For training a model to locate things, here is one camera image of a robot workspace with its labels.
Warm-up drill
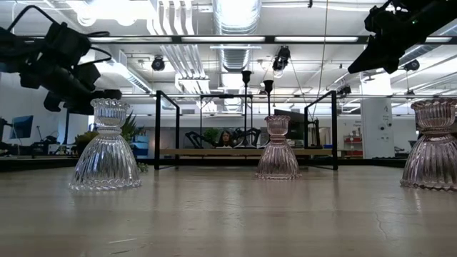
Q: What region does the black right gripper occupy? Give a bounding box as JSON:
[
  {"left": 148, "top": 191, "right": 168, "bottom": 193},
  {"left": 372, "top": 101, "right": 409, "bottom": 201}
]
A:
[{"left": 348, "top": 1, "right": 422, "bottom": 75}]

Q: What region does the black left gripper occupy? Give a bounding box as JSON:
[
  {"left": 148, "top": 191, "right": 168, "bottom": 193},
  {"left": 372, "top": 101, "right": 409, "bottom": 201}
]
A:
[{"left": 19, "top": 62, "right": 123, "bottom": 115}]

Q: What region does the clear ribbed glass candle holder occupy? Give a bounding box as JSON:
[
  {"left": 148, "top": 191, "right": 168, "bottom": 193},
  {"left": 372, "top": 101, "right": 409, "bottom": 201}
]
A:
[{"left": 68, "top": 98, "right": 143, "bottom": 192}]

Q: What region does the pink ribbed glass candle holder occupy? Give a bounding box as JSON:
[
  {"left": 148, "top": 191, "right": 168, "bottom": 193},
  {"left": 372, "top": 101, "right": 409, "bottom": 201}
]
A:
[
  {"left": 399, "top": 98, "right": 457, "bottom": 192},
  {"left": 254, "top": 114, "right": 302, "bottom": 181}
]

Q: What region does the potted green succulent plant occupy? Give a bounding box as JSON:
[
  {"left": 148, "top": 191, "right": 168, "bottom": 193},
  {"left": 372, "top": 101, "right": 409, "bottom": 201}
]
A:
[{"left": 74, "top": 110, "right": 150, "bottom": 173}]

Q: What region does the white building column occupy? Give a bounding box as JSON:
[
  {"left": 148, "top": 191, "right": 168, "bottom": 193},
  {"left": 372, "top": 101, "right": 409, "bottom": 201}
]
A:
[{"left": 360, "top": 98, "right": 393, "bottom": 160}]

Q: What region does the blue storage bin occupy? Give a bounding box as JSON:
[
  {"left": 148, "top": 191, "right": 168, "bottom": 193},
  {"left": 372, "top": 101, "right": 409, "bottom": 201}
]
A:
[{"left": 131, "top": 134, "right": 150, "bottom": 157}]

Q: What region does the monitor with blue screen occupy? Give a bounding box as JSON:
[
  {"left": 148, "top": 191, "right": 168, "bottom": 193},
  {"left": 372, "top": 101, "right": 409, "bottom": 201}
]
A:
[{"left": 9, "top": 114, "right": 35, "bottom": 140}]

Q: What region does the red storage shelf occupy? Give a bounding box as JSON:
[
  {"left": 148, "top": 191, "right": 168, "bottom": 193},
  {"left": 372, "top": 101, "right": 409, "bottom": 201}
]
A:
[{"left": 343, "top": 133, "right": 364, "bottom": 158}]

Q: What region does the black computer monitor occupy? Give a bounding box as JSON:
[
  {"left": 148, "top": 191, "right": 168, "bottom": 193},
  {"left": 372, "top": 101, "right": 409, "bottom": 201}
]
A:
[{"left": 273, "top": 109, "right": 306, "bottom": 142}]

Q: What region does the tall black metal candlestick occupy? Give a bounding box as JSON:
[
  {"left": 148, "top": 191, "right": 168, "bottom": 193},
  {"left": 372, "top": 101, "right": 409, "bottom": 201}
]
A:
[
  {"left": 263, "top": 79, "right": 275, "bottom": 117},
  {"left": 233, "top": 70, "right": 258, "bottom": 149}
]

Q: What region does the person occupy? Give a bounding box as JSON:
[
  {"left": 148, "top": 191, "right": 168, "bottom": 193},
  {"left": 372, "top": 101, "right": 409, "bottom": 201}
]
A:
[{"left": 216, "top": 130, "right": 235, "bottom": 149}]

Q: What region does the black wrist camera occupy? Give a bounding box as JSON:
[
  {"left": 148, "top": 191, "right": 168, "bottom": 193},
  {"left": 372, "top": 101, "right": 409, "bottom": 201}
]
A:
[{"left": 44, "top": 21, "right": 92, "bottom": 67}]

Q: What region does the black overhead camera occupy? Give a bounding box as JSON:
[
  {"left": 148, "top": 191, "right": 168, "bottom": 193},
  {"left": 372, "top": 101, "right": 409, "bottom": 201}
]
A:
[{"left": 271, "top": 45, "right": 292, "bottom": 72}]

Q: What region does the black rig frame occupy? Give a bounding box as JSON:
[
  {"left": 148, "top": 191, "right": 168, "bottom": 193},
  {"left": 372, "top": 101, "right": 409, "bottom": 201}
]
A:
[{"left": 0, "top": 34, "right": 457, "bottom": 172}]

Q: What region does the wooden shelf with black frame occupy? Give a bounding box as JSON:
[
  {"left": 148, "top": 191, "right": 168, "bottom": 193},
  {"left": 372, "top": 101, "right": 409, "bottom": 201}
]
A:
[{"left": 154, "top": 89, "right": 339, "bottom": 171}]

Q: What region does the silver ventilation duct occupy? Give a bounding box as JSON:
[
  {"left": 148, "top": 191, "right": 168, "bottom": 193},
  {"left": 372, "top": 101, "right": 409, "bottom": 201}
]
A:
[{"left": 212, "top": 0, "right": 262, "bottom": 72}]

